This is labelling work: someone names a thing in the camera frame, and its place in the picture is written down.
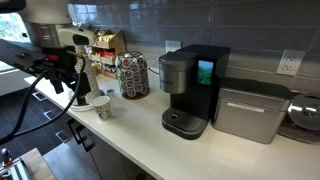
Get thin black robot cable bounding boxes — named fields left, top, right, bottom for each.
left=13, top=49, right=86, bottom=138

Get appliance with round silver lid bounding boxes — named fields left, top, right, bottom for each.
left=277, top=93, right=320, bottom=145

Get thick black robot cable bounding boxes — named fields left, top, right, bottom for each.
left=0, top=70, right=48, bottom=145

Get black cabinet handle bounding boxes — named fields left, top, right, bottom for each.
left=66, top=118, right=83, bottom=146
left=75, top=124, right=96, bottom=154

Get black silver coffee machine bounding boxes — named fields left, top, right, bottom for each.
left=157, top=43, right=232, bottom=141

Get wire coffee pod carousel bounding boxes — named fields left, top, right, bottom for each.
left=115, top=50, right=151, bottom=100

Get round white tray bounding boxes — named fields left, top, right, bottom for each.
left=68, top=89, right=96, bottom=113

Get wooden side table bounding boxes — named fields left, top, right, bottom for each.
left=19, top=147, right=58, bottom=180

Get small white wall outlet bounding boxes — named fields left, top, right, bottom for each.
left=165, top=40, right=183, bottom=54

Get tall stack of paper cups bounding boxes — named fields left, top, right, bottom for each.
left=83, top=54, right=102, bottom=104

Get yellow sweetener packets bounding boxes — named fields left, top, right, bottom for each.
left=96, top=30, right=115, bottom=43

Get patterned paper coffee cup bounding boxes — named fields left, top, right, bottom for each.
left=89, top=95, right=112, bottom=122

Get red sugar packets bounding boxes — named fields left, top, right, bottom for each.
left=99, top=49, right=117, bottom=59

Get wooden condiment organizer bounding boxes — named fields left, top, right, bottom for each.
left=87, top=29, right=127, bottom=81

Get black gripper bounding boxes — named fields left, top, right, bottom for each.
left=40, top=47, right=92, bottom=98

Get white double wall outlet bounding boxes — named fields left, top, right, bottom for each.
left=275, top=49, right=307, bottom=77

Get shorter stack of paper cups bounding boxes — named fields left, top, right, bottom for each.
left=74, top=46, right=85, bottom=75

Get silver box appliance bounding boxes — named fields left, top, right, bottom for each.
left=211, top=77, right=295, bottom=145

